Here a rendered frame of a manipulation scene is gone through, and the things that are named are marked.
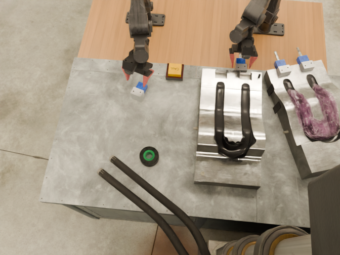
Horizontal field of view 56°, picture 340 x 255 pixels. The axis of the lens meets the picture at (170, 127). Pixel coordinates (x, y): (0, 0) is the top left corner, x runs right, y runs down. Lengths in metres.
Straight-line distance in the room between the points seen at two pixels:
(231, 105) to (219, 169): 0.28
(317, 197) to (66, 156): 1.24
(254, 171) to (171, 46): 0.73
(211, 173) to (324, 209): 1.02
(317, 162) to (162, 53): 0.85
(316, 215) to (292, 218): 1.08
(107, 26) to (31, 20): 1.39
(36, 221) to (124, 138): 1.08
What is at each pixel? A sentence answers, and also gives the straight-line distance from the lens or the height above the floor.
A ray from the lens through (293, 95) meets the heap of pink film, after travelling 1.45.
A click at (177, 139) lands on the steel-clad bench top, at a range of 1.39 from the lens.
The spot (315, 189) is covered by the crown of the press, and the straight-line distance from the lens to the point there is 0.31.
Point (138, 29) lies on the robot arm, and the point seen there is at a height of 1.16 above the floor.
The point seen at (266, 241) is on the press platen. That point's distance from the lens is 0.58.
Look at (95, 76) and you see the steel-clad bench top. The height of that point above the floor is 0.80.
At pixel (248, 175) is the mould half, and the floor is 0.86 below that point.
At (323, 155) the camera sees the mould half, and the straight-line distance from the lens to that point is 1.37.
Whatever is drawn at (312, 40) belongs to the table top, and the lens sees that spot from 1.77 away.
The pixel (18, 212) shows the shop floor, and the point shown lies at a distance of 2.36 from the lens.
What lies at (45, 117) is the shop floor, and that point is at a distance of 2.50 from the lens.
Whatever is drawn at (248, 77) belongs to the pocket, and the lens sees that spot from 1.49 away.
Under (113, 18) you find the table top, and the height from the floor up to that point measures 0.80.
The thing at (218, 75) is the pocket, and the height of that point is 0.86.
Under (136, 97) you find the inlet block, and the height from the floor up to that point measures 0.84.
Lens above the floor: 2.11
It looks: 68 degrees down
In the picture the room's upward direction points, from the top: 4 degrees counter-clockwise
